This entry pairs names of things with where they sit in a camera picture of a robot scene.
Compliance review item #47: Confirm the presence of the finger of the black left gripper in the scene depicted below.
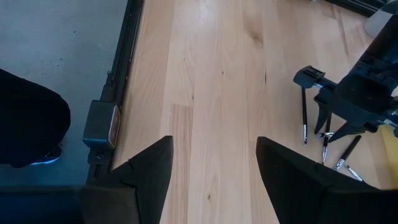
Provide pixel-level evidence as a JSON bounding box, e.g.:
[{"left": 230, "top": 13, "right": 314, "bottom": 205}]
[
  {"left": 314, "top": 101, "right": 331, "bottom": 136},
  {"left": 328, "top": 121, "right": 376, "bottom": 144}
]

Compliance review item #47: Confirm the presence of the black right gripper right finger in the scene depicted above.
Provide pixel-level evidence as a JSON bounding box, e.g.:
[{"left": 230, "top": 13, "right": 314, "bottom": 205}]
[{"left": 255, "top": 136, "right": 398, "bottom": 224}]

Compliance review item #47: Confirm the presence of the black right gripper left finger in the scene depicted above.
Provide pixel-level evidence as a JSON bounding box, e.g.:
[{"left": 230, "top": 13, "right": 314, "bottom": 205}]
[{"left": 0, "top": 136, "right": 174, "bottom": 224}]

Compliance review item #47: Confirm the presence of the person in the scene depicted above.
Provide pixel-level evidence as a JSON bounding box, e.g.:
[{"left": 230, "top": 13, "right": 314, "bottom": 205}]
[{"left": 0, "top": 68, "right": 72, "bottom": 169}]

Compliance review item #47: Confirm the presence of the black table-level camera box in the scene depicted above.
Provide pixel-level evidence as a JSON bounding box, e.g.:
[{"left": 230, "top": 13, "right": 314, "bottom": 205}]
[{"left": 82, "top": 99, "right": 122, "bottom": 151}]

